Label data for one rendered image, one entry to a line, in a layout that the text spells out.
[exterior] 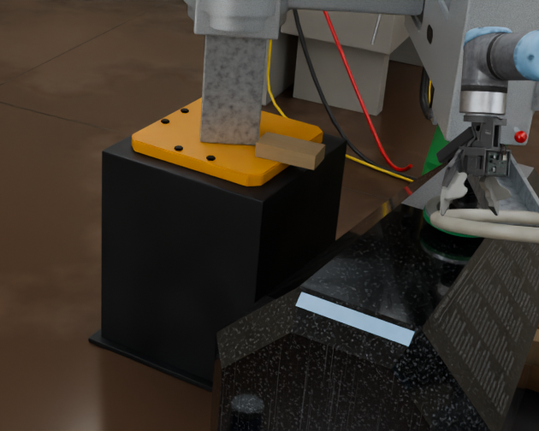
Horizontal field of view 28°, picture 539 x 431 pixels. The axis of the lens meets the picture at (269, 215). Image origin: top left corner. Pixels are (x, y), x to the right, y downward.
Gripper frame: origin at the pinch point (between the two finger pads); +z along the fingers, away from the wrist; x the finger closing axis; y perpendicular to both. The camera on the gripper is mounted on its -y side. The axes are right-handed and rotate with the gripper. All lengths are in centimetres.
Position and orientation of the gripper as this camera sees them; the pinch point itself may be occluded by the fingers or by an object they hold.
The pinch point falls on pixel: (467, 215)
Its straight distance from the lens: 217.9
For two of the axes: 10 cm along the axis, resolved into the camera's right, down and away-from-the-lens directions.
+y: 5.5, 1.0, -8.3
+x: 8.3, 0.0, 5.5
